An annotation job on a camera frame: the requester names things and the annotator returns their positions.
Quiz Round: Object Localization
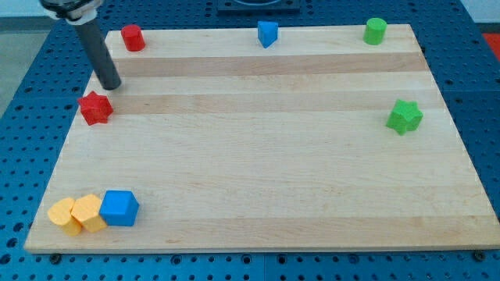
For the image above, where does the red star block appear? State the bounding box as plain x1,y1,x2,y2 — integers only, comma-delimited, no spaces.
77,91,113,126

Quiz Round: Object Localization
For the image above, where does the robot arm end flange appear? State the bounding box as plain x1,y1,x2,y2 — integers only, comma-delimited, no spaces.
39,0,104,26

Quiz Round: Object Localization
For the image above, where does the green star block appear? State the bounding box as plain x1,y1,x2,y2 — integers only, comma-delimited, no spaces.
386,99,423,136

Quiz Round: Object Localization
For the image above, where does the yellow hexagon block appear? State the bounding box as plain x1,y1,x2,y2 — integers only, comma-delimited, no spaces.
71,194,107,233

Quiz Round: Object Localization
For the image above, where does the wooden board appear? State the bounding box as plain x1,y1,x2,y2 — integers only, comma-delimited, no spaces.
24,24,499,254

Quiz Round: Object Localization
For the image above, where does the blue triangle block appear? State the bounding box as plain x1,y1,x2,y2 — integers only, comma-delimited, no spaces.
257,21,279,48

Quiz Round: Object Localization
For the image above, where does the blue cube block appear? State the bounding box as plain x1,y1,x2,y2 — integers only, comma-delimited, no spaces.
99,190,140,226

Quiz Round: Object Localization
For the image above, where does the red cylinder block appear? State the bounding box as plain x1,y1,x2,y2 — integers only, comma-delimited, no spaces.
120,24,145,52

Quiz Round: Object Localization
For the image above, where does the green cylinder block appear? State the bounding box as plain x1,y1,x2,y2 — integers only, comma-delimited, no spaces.
362,17,388,45

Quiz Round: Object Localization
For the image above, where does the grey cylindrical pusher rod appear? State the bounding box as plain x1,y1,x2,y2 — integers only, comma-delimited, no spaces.
74,19,121,91

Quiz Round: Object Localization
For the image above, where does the yellow cylinder block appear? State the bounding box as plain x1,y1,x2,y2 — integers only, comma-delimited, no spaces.
47,197,82,237

